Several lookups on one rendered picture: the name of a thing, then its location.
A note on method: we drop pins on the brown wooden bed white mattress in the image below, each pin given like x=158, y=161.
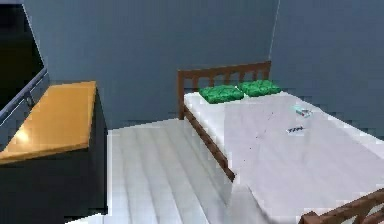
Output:
x=283, y=150

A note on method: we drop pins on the green pillow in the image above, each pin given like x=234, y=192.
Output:
x=221, y=93
x=259, y=88

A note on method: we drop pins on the small black white remote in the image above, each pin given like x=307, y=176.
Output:
x=296, y=129

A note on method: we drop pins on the small pale teal object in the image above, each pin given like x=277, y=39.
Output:
x=302, y=111

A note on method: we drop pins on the black cabinet orange top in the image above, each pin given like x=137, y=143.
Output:
x=56, y=150

